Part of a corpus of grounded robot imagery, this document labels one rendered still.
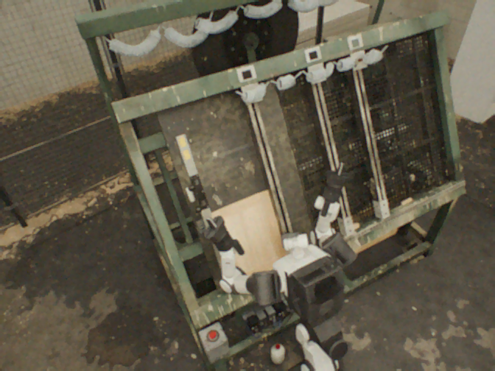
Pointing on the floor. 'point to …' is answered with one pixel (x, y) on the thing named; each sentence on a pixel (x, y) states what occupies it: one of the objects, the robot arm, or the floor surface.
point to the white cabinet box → (476, 66)
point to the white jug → (278, 353)
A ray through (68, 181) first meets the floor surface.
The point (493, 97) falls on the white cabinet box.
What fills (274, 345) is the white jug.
